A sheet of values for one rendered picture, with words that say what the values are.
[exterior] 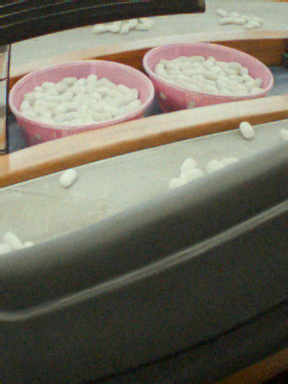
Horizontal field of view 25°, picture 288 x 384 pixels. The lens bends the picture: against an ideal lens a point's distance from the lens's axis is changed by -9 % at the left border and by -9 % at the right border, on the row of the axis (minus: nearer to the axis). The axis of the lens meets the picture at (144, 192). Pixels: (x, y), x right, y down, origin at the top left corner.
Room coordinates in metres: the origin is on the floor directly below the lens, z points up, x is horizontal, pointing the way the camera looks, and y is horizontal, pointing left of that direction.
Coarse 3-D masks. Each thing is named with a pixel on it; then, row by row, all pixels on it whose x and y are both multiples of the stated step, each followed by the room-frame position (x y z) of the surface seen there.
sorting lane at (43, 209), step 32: (256, 128) 1.01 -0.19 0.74; (128, 160) 0.88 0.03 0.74; (160, 160) 0.88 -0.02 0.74; (0, 192) 0.78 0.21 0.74; (32, 192) 0.79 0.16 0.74; (64, 192) 0.79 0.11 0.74; (96, 192) 0.80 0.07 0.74; (128, 192) 0.80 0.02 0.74; (160, 192) 0.81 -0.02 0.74; (0, 224) 0.71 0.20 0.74; (32, 224) 0.71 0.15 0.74; (64, 224) 0.72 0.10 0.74
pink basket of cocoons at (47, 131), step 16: (64, 64) 1.18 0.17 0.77; (80, 64) 1.18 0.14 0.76; (96, 64) 1.18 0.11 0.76; (112, 64) 1.17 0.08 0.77; (32, 80) 1.13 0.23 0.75; (48, 80) 1.15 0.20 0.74; (144, 80) 1.11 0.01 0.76; (16, 96) 1.07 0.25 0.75; (144, 96) 1.08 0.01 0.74; (16, 112) 0.97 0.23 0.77; (32, 128) 0.95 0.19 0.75; (48, 128) 0.93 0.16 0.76; (64, 128) 0.92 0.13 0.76; (80, 128) 0.93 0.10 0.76; (96, 128) 0.94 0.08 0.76; (32, 144) 0.97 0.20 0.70
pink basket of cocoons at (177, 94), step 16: (160, 48) 1.28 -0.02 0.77; (176, 48) 1.30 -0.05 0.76; (192, 48) 1.32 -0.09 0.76; (224, 48) 1.32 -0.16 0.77; (144, 64) 1.17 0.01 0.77; (240, 64) 1.29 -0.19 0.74; (256, 64) 1.26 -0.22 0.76; (160, 80) 1.11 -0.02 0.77; (272, 80) 1.17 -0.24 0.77; (176, 96) 1.10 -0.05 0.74; (192, 96) 1.08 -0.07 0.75; (208, 96) 1.07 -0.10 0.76; (224, 96) 1.07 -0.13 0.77; (240, 96) 1.07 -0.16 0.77; (256, 96) 1.09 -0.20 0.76
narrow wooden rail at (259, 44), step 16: (224, 32) 1.44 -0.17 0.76; (240, 32) 1.46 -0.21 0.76; (256, 32) 1.48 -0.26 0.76; (272, 32) 1.51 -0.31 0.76; (96, 48) 1.27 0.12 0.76; (112, 48) 1.27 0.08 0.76; (128, 48) 1.27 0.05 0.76; (144, 48) 1.28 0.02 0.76; (208, 48) 1.36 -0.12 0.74; (240, 48) 1.41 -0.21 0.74; (256, 48) 1.43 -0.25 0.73; (272, 48) 1.46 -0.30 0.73; (32, 64) 1.19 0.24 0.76; (48, 64) 1.18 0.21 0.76; (128, 64) 1.26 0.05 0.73; (272, 64) 1.46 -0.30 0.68; (16, 80) 1.13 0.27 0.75; (112, 80) 1.24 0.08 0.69; (128, 80) 1.26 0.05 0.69
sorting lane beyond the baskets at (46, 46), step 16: (160, 16) 1.58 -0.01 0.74; (176, 16) 1.59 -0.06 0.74; (192, 16) 1.61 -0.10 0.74; (208, 16) 1.62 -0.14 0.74; (240, 16) 1.67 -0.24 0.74; (256, 16) 1.70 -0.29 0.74; (272, 16) 1.74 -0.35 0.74; (64, 32) 1.44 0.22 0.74; (80, 32) 1.43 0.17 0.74; (112, 32) 1.43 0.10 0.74; (128, 32) 1.43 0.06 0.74; (144, 32) 1.44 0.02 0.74; (160, 32) 1.45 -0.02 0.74; (176, 32) 1.46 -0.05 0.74; (192, 32) 1.47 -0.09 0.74; (208, 32) 1.48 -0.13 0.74; (16, 48) 1.34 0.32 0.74; (32, 48) 1.34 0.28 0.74; (48, 48) 1.33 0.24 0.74; (64, 48) 1.33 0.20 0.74; (80, 48) 1.32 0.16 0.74; (16, 64) 1.24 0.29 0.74
